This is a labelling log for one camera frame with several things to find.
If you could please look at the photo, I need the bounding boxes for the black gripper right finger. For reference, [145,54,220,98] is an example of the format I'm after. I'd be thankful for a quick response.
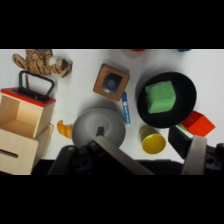
[168,125,208,175]

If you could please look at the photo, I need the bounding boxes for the small green block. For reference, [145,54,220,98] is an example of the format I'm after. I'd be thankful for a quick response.
[175,123,193,134]

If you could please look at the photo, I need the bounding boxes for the red block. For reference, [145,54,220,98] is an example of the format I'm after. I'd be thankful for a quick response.
[180,110,217,138]

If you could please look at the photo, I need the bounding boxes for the orange toy croissant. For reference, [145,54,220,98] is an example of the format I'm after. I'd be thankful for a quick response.
[56,119,75,140]

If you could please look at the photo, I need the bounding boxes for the green foam block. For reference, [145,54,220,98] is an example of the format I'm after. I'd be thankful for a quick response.
[144,79,177,115]

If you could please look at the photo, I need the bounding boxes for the wooden box with red rim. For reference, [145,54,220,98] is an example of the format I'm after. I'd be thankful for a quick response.
[0,69,57,139]

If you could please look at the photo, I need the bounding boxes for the wooden block with blue dot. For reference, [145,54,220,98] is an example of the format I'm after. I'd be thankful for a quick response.
[92,63,131,103]

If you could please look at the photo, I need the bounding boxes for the yellow cup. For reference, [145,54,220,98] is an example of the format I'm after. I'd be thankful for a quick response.
[138,124,167,155]

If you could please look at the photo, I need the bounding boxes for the black round plate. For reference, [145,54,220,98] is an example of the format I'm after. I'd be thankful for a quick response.
[135,71,198,129]

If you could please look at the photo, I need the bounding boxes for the light wooden box with slot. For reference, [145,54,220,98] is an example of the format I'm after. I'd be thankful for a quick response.
[0,123,54,175]

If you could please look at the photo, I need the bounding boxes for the blue marker pen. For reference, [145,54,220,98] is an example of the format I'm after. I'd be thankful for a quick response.
[120,91,132,126]

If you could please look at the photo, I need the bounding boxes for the striped tiger plush toy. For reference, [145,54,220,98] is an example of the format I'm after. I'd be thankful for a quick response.
[12,49,74,79]

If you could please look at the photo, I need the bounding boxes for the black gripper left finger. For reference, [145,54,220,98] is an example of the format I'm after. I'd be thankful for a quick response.
[87,126,156,175]

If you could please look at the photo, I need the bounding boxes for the grey bowl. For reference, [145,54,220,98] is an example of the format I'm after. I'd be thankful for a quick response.
[71,107,127,149]

